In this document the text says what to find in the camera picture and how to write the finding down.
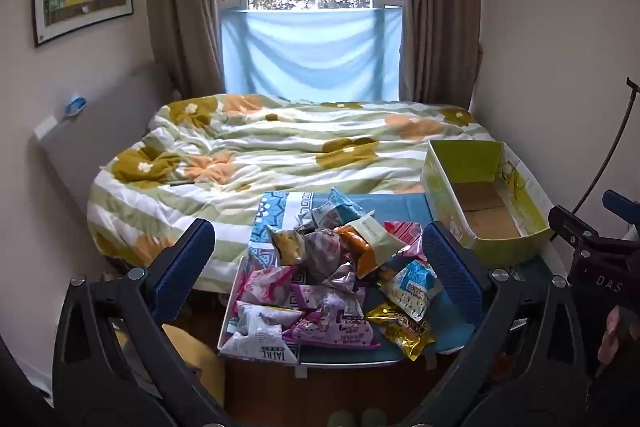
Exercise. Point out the light blue cloth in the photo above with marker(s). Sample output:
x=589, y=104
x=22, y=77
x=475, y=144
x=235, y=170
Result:
x=310, y=52

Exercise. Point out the thin curved metal rod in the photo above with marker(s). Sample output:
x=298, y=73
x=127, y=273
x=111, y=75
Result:
x=616, y=137

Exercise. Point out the person's right hand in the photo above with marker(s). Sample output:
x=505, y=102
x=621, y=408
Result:
x=612, y=332

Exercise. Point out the black pen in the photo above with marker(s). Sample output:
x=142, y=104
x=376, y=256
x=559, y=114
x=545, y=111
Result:
x=182, y=182

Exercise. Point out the grey bed headboard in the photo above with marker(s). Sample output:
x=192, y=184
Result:
x=100, y=132

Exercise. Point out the pile of snack packets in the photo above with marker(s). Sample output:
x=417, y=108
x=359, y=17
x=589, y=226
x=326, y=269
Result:
x=320, y=257

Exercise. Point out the pale green slipper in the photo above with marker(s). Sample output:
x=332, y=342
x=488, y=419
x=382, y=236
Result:
x=341, y=418
x=374, y=418

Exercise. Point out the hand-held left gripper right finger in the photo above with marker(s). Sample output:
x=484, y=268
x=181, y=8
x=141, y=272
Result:
x=450, y=272

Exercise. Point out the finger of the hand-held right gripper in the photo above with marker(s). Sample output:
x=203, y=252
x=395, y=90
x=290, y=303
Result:
x=570, y=222
x=622, y=206

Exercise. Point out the blue white patterned packet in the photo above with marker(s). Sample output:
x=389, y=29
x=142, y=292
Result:
x=272, y=212

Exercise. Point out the white tag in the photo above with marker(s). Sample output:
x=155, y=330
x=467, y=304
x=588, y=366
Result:
x=46, y=128

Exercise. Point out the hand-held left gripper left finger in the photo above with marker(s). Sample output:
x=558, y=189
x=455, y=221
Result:
x=184, y=257

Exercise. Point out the floral striped duvet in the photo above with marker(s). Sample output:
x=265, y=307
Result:
x=275, y=147

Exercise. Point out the green cardboard box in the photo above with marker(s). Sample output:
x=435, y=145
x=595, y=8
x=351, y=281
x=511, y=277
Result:
x=525, y=207

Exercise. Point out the small blue table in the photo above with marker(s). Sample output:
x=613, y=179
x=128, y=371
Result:
x=395, y=207

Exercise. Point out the brown curtain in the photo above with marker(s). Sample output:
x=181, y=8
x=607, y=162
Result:
x=185, y=2
x=440, y=7

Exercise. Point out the small blue object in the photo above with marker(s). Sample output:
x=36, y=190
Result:
x=76, y=106

